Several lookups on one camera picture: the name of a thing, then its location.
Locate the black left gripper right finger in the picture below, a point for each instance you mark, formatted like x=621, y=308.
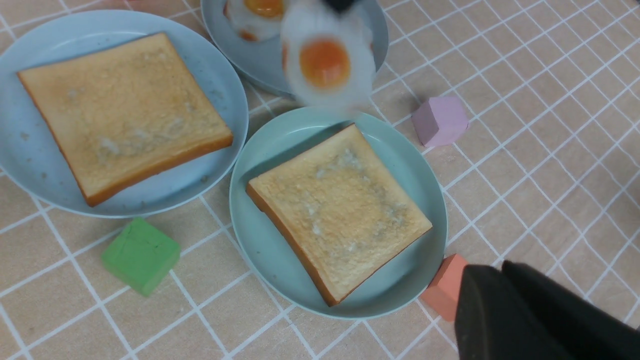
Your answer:
x=582, y=329

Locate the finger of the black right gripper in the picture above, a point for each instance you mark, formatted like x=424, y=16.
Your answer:
x=340, y=6

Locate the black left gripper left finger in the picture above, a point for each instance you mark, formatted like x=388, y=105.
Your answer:
x=493, y=322

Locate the fried egg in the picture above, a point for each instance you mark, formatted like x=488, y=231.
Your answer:
x=255, y=20
x=327, y=58

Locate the toast slice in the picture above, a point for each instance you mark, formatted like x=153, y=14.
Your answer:
x=122, y=115
x=340, y=210

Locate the orange cube block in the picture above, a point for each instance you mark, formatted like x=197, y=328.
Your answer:
x=443, y=292

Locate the mint green plate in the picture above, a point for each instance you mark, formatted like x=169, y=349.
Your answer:
x=397, y=283

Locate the grey plate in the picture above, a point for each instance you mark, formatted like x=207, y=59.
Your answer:
x=260, y=62

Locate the pink cube block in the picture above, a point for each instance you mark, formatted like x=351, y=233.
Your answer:
x=440, y=121

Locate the toast slice on green plate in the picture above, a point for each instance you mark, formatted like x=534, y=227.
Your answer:
x=340, y=210

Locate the green cube block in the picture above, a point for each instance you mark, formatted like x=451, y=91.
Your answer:
x=141, y=256

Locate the light blue plate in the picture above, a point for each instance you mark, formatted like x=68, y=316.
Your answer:
x=29, y=155

